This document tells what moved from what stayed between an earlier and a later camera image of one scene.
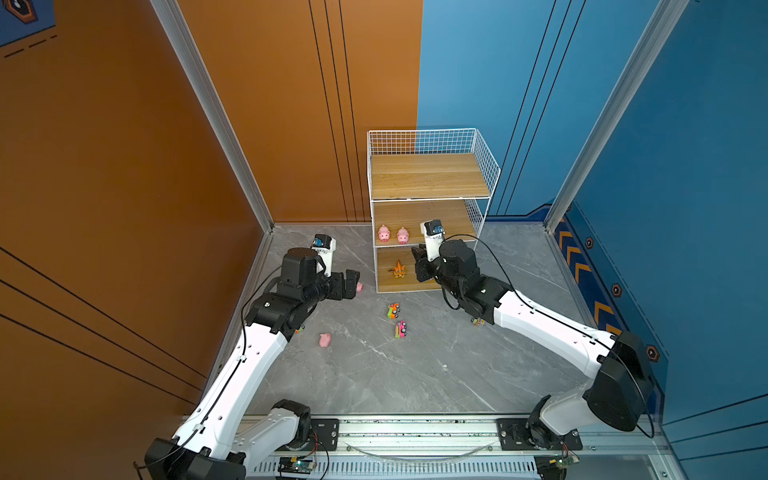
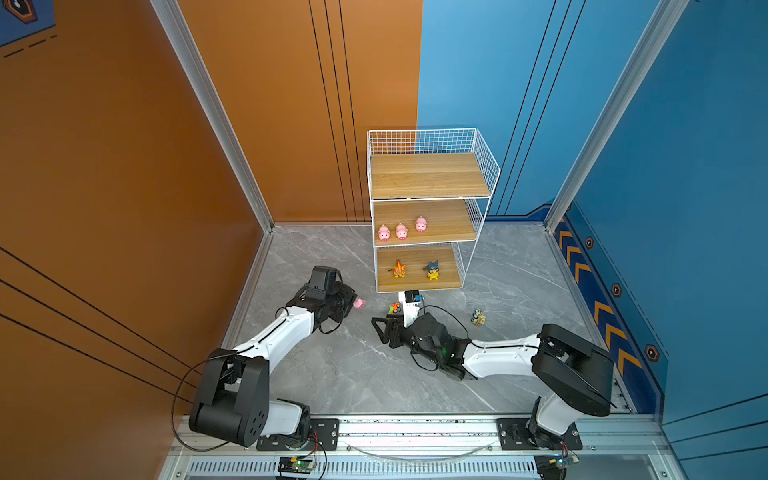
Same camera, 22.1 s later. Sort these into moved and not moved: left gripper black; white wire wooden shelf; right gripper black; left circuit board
Moved: right gripper black; left gripper black
Not moved: white wire wooden shelf; left circuit board
